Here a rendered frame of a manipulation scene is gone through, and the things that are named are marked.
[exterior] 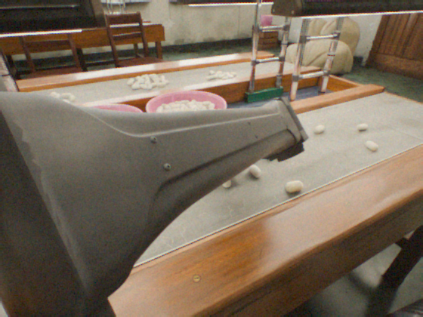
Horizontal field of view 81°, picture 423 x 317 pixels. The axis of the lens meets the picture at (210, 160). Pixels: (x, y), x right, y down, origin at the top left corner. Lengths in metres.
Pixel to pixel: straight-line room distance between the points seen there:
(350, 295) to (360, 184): 0.84
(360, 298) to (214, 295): 1.06
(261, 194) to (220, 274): 0.21
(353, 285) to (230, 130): 1.27
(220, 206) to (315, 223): 0.17
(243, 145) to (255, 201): 0.35
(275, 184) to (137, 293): 0.34
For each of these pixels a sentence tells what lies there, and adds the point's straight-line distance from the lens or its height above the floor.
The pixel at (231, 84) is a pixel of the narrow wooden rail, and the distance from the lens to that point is 1.08.
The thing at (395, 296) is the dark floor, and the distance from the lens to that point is 1.45.
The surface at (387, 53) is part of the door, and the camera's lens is 5.10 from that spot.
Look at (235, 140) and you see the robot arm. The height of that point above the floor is 1.01.
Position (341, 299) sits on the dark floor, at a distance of 1.33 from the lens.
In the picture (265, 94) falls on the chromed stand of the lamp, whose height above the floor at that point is 0.70.
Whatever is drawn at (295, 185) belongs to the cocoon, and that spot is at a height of 0.76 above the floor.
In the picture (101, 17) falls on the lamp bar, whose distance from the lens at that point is 0.42.
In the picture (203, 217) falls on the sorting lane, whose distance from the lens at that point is 0.47.
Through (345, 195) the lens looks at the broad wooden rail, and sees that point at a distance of 0.54.
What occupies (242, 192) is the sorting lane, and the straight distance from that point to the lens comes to 0.52.
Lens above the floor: 1.09
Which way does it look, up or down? 35 degrees down
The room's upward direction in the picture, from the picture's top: straight up
